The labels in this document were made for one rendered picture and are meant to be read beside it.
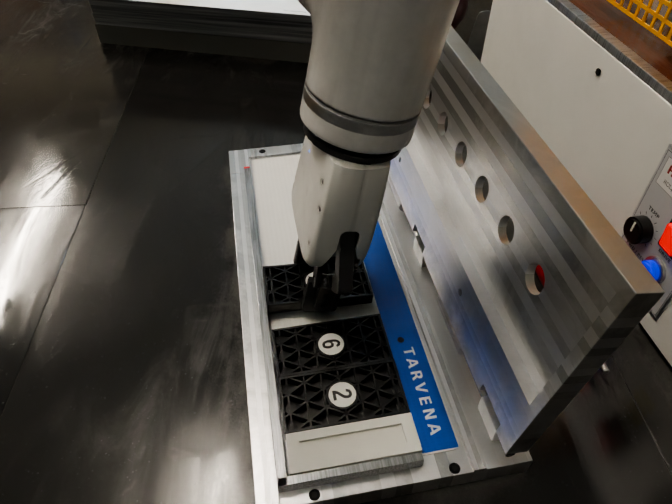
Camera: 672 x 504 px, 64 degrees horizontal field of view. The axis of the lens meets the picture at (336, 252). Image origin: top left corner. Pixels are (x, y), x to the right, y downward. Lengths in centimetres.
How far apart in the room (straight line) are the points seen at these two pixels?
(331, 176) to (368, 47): 9
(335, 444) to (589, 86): 42
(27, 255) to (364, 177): 41
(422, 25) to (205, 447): 35
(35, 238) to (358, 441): 43
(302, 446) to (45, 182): 49
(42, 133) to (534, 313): 69
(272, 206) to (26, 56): 61
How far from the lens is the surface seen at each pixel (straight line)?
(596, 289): 34
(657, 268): 54
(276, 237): 57
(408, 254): 56
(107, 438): 50
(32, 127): 89
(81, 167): 77
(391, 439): 43
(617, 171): 58
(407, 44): 34
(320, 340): 47
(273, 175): 66
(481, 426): 46
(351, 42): 34
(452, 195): 50
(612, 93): 58
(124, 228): 66
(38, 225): 70
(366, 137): 36
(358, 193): 38
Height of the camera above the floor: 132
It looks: 45 degrees down
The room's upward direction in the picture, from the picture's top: straight up
